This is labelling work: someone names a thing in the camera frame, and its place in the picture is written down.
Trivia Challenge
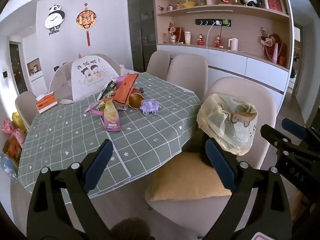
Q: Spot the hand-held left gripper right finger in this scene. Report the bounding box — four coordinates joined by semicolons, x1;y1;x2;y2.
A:
205;139;293;240

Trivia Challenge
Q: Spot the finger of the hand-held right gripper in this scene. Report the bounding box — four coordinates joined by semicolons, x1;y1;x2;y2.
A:
282;118;320;143
261;124;310;153

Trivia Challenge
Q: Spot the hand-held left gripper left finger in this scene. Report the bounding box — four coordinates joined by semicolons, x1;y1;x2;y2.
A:
27;139;114;240

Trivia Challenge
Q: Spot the yellowish plastic bag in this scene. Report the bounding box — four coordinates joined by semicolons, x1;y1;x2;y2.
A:
197;93;258;155

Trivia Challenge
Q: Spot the pink snack bag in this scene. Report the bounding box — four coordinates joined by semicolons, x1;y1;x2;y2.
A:
84;102;105;117

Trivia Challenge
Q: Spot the red tin can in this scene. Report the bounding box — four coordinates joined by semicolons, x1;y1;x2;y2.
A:
128;92;144;109

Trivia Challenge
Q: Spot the orange cardboard box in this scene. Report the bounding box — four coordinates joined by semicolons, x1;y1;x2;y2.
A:
114;73;139;105

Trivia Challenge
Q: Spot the green checked tablecloth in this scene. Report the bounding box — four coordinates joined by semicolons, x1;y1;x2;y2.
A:
17;71;202;204

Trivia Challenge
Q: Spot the yellow seat cushion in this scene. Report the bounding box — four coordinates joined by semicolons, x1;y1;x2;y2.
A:
150;152;232;202

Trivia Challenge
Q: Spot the beige dining chair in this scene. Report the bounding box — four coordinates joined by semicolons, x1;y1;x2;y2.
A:
146;77;278;240
95;53;122;74
166;54;209;90
15;91;38;128
146;50;171;80

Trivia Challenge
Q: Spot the purple carriage toy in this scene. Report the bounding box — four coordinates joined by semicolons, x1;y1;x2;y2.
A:
140;99;162;117

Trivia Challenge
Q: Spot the dark brown fuzzy cloth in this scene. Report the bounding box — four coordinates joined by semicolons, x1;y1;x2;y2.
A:
110;217;152;240

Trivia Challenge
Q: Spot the orange tissue box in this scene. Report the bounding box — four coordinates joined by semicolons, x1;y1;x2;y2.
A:
36;92;58;114

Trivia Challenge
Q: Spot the mesh food cover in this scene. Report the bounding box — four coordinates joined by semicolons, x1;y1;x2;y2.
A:
49;52;123;103

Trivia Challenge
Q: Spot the white sideboard cabinet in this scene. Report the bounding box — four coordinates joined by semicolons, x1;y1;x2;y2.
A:
157;44;292;105

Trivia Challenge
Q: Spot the large dried flower bouquet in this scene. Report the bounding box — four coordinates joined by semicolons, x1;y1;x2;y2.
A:
260;27;288;64

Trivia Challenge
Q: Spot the colourful packet bag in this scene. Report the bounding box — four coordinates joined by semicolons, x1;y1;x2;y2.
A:
0;129;27;180

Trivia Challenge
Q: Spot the yellow gift bag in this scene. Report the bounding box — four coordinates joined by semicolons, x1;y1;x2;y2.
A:
12;111;27;132

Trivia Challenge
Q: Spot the pink gift bag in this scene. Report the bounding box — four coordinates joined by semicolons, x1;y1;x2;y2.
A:
1;119;15;135

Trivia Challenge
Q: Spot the dark door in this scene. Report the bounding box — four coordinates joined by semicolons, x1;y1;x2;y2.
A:
9;42;28;95

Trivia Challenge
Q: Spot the red framed picture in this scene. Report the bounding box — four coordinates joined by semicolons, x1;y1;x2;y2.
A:
263;0;285;13

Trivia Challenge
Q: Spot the black power strip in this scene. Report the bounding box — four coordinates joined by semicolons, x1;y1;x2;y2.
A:
195;19;232;27

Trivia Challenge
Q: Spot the small bouquet with red bag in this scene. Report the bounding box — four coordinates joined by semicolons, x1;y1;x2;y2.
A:
169;22;184;44

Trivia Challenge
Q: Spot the dark glass cabinet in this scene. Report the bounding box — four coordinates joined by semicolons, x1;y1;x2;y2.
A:
127;0;157;73

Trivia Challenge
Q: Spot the wall niche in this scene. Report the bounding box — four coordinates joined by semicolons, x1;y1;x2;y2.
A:
27;57;42;77

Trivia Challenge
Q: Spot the white charger cable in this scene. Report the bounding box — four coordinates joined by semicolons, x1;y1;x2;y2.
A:
206;22;247;53

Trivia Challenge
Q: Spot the wooden wall shelf unit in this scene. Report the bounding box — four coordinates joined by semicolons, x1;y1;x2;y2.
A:
153;0;294;72

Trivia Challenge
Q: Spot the red gold wall ornament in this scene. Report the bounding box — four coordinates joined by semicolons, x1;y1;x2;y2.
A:
76;3;97;47

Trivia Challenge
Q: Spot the panda wall clock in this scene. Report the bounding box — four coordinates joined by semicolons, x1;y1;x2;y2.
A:
44;4;65;36

